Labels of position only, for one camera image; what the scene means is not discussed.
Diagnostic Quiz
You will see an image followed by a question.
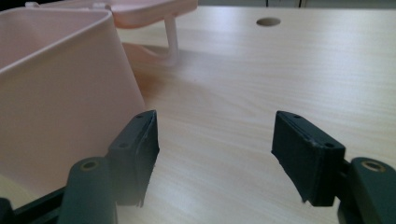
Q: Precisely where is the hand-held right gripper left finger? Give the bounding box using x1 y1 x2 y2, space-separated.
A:
58 109 161 224

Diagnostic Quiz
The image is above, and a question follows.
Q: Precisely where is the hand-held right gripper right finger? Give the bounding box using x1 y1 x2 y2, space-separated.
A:
271 110 396 224

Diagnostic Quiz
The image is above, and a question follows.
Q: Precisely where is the pink plastic box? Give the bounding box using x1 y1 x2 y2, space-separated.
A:
0 7 147 210

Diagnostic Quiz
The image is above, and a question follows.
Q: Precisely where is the pink box lid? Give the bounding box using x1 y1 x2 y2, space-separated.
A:
24 0 199 68

